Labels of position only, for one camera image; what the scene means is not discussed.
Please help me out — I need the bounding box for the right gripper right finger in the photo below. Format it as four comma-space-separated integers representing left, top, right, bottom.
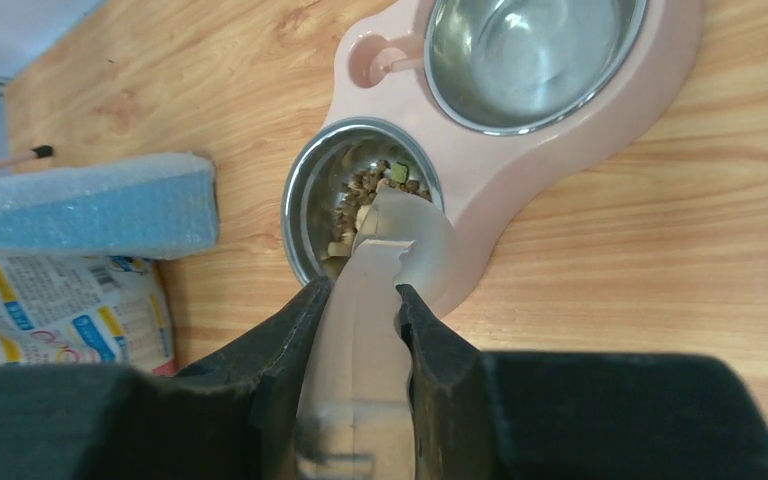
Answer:
398, 285, 768, 479

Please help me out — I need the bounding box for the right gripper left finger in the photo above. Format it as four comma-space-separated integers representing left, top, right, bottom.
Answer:
0, 278, 332, 479

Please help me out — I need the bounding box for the clear plastic scoop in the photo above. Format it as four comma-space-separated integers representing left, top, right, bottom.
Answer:
295, 187, 458, 479

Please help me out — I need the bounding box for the pet food bag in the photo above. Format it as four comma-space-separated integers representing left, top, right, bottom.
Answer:
0, 256, 178, 376

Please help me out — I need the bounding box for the pink double pet bowl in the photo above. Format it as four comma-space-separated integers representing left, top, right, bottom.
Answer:
281, 1, 705, 316

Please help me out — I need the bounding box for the translucent plastic container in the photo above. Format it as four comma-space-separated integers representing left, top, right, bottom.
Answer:
0, 153, 219, 260

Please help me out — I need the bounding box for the pink music stand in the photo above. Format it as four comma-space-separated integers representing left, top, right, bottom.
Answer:
0, 145, 55, 169

